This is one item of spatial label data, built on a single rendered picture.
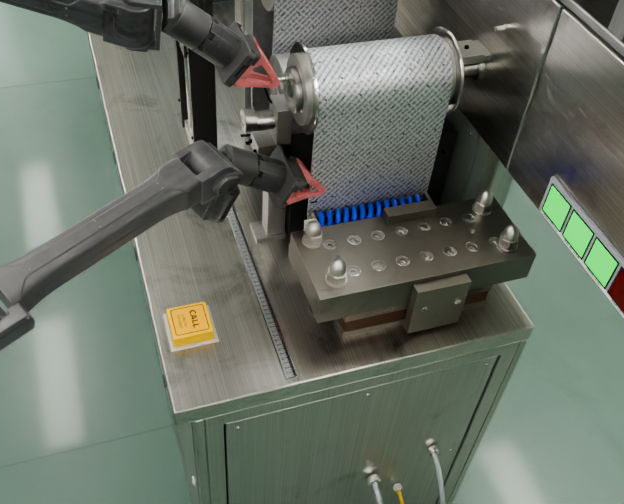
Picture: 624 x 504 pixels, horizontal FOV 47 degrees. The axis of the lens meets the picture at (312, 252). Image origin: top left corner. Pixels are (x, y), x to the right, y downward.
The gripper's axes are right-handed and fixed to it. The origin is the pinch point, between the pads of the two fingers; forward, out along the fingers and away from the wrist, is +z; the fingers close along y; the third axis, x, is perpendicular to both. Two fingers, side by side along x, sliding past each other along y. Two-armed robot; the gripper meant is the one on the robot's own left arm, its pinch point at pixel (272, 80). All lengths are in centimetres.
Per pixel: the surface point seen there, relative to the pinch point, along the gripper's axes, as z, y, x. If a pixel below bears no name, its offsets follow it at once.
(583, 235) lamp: 34, 37, 18
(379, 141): 19.3, 6.7, 3.4
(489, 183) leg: 65, -9, 5
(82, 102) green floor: 50, -192, -115
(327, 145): 11.6, 7.0, -2.0
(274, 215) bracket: 20.5, -1.5, -22.5
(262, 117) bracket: 4.1, -1.5, -6.8
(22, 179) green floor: 31, -144, -133
